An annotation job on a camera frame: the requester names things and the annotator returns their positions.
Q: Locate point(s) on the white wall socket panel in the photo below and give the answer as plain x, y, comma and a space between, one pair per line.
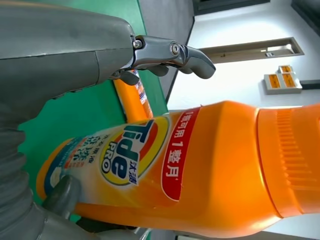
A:
282, 82

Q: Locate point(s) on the green mat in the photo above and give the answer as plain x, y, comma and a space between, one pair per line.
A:
87, 112

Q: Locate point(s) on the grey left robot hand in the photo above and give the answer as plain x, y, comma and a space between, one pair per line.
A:
55, 56

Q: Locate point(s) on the grey rectangular wall frame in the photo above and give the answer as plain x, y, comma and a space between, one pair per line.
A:
225, 54

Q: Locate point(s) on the orange detergent bottle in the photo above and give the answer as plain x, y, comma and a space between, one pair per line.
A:
130, 102
212, 159

